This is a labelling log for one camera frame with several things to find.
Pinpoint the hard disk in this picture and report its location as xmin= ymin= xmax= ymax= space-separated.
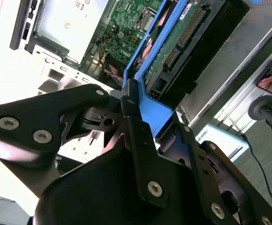
xmin=121 ymin=0 xmax=251 ymax=150

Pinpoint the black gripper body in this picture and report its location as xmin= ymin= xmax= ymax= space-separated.
xmin=32 ymin=109 xmax=221 ymax=225

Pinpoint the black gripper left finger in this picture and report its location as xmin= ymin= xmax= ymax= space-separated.
xmin=0 ymin=78 xmax=171 ymax=209

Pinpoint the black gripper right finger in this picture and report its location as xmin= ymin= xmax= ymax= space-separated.
xmin=173 ymin=119 xmax=272 ymax=225

